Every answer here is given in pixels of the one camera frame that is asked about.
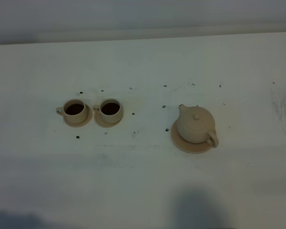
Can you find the beige ceramic teapot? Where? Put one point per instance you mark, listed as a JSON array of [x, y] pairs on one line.
[[196, 125]]

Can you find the beige teapot saucer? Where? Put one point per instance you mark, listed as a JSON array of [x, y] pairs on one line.
[[186, 146]]

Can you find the right beige teacup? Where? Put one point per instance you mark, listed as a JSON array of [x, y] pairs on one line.
[[110, 110]]

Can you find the beige teacup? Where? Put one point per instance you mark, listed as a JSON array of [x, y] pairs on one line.
[[110, 110], [74, 110]]

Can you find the right teacup saucer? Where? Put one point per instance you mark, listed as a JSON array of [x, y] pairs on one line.
[[100, 122]]

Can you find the teacup saucer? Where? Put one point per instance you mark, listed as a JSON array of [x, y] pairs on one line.
[[100, 122], [86, 121]]

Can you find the left teacup saucer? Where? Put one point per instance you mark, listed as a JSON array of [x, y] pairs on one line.
[[86, 121]]

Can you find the left beige teacup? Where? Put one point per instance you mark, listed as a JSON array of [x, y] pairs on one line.
[[74, 110]]

